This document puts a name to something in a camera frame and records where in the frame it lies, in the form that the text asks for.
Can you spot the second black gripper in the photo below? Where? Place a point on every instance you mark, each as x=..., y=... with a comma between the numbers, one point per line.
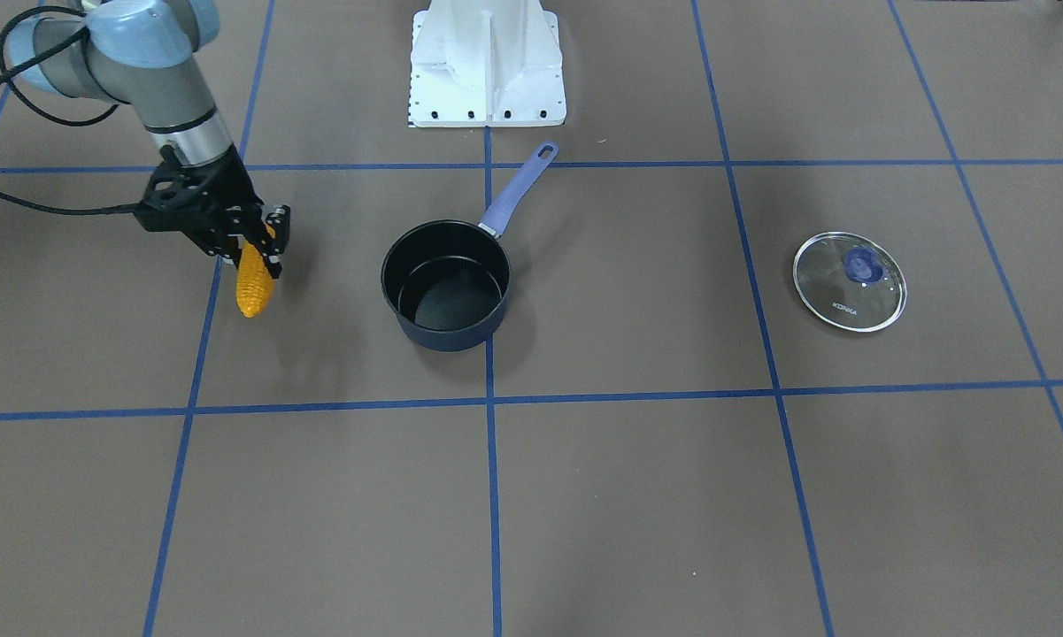
x=228, y=193

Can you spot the yellow corn cob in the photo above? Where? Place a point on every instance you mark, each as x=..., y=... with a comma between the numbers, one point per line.
x=254, y=281

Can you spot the glass pot lid blue knob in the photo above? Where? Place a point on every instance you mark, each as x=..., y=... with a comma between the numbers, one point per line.
x=849, y=282

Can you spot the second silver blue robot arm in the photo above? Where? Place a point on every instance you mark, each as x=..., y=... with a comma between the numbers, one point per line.
x=142, y=53

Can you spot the dark blue saucepan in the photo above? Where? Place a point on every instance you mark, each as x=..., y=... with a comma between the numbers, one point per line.
x=447, y=282

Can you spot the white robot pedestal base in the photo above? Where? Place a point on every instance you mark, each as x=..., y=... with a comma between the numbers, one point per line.
x=486, y=64

